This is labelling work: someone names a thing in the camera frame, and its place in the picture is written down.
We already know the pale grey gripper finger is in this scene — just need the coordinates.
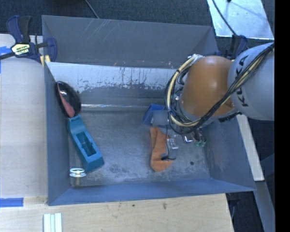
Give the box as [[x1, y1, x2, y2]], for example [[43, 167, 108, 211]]
[[152, 110, 169, 126], [167, 137, 179, 160]]

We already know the blue box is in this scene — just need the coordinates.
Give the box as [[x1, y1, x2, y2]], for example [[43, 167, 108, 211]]
[[143, 103, 161, 126]]

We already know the orange cloth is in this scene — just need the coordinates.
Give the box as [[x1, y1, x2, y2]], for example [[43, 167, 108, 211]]
[[149, 127, 177, 172]]

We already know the grey metal bin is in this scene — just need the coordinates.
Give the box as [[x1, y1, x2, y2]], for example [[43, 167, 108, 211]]
[[41, 15, 257, 206]]

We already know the teal block with slot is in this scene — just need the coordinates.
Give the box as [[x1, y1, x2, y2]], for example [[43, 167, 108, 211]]
[[67, 115, 105, 174]]

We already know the black and red oval object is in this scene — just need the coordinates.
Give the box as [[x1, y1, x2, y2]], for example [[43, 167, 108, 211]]
[[54, 80, 82, 118]]

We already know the pale wood board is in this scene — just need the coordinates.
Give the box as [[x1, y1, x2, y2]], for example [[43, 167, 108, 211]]
[[0, 56, 49, 198]]

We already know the black cylinder on white bracket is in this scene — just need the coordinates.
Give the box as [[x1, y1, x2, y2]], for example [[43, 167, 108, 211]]
[[218, 112, 243, 124]]

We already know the metal bolt with white ring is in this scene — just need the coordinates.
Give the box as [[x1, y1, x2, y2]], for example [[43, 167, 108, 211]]
[[69, 167, 87, 187]]

